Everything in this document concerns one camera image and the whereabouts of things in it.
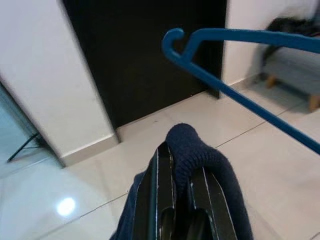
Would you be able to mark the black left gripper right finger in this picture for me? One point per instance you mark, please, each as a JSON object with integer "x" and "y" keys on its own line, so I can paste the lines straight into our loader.
{"x": 210, "y": 212}

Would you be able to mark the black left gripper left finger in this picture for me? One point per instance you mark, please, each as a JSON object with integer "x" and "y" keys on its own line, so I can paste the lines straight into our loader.
{"x": 155, "y": 195}

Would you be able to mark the navy printed shirt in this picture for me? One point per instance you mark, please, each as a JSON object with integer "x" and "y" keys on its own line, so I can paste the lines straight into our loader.
{"x": 185, "y": 140}

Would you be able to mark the blue plastic hanger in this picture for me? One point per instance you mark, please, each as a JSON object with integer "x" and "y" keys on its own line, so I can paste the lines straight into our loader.
{"x": 250, "y": 35}

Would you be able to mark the black pillar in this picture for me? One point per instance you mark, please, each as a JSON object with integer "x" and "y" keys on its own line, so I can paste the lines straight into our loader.
{"x": 137, "y": 62}

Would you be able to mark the black metal stand foot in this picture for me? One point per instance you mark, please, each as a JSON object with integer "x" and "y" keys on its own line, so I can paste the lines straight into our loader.
{"x": 23, "y": 147}

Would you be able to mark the grey upholstered bench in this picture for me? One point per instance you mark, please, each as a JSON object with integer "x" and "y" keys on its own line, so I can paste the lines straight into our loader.
{"x": 287, "y": 65}

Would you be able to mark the dark clothes heap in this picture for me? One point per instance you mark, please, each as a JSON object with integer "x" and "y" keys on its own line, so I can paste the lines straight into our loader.
{"x": 287, "y": 25}

